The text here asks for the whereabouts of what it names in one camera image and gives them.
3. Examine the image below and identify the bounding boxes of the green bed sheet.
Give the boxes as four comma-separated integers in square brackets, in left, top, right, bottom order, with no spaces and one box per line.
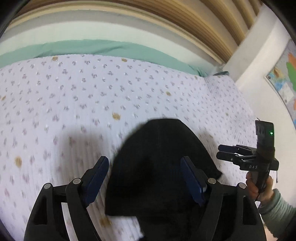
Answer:
[1,40,210,77]

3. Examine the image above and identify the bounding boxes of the white floral bedspread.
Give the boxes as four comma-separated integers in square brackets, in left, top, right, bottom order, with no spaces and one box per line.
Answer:
[1,55,256,240]

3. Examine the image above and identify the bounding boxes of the right hand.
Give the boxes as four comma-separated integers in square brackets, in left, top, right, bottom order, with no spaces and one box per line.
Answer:
[246,172,274,204]

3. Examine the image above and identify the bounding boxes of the wooden slatted headboard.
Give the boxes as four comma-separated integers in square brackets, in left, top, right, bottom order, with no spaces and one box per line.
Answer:
[9,1,263,64]

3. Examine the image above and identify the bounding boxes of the black hooded jacket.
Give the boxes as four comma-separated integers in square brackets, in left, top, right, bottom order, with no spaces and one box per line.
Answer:
[105,118,221,240]

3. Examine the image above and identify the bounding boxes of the world map poster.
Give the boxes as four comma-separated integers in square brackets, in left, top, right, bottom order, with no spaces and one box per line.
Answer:
[266,40,296,126]

